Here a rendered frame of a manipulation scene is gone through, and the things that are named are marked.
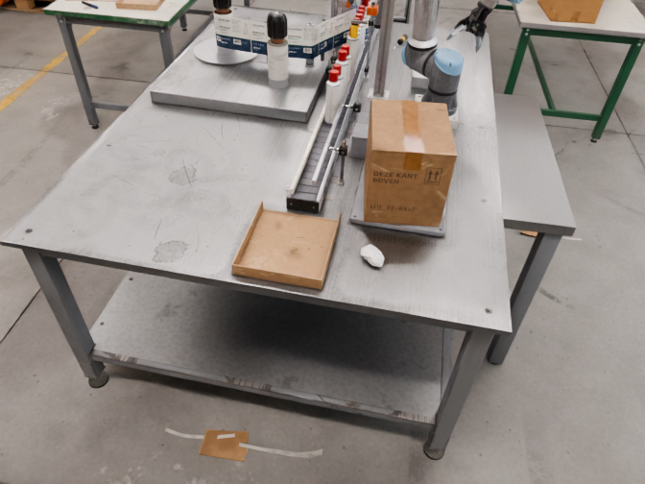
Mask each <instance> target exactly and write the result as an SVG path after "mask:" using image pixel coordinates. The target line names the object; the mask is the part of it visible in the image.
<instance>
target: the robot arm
mask: <svg viewBox="0 0 645 484"><path fill-rule="evenodd" d="M497 3H499V0H479V1H478V3H477V6H478V7H477V8H475V9H473V10H472V11H471V13H470V15H469V16H467V17H466V18H464V19H462V20H460V21H459V22H458V23H457V25H456V26H455V27H454V28H453V30H452V31H451V32H450V34H449V35H448V37H447V39H446V40H449V39H451V38H452V37H453V36H456V35H457V34H458V33H459V32H461V31H463V30H464V28H465V25H466V31H468V32H469V33H473V34H474V35H475V38H476V47H475V48H476V53H477V52H478V51H479V49H480V47H481V44H482V39H483V36H484V34H485V30H486V28H487V24H486V21H485V19H486V18H487V16H488V14H490V13H491V12H492V10H493V8H495V6H496V4H497ZM437 8H438V0H415V8H414V23H413V34H412V35H411V36H409V39H407V40H406V42H405V43H404V47H402V51H401V58H402V61H403V63H404V64H405V65H407V66H408V67H409V68H410V69H412V70H415V71H416V72H418V73H419V74H420V75H422V76H424V77H426V78H427V79H429V85H428V88H427V90H426V92H425V93H424V95H423V97H422V98H421V102H427V103H442V104H446V106H447V111H448V116H452V115H454V114H455V113H456V111H457V107H458V102H457V89H458V85H459V81H460V78H461V74H462V72H463V65H464V58H463V56H462V55H461V54H460V53H459V52H458V51H456V50H454V49H449V48H446V47H443V48H438V38H437V37H436V36H435V27H436V17H437Z"/></svg>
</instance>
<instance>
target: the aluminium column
mask: <svg viewBox="0 0 645 484"><path fill-rule="evenodd" d="M394 7H395V0H384V1H383V10H382V19H381V28H380V37H379V45H378V54H377V63H376V72H375V81H374V90H373V96H380V97H383V96H384V91H385V83H386V76H387V68H388V60H389V53H390V45H391V37H392V29H393V22H394Z"/></svg>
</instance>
